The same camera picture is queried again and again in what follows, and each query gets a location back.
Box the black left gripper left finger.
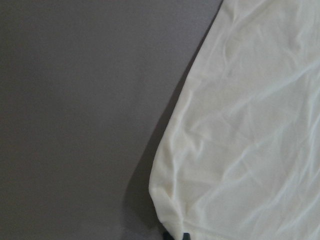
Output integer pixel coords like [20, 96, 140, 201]
[162, 232, 170, 240]

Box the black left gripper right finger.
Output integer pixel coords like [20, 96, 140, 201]
[182, 232, 191, 240]

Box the cream long-sleeve graphic shirt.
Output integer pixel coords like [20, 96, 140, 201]
[149, 0, 320, 240]

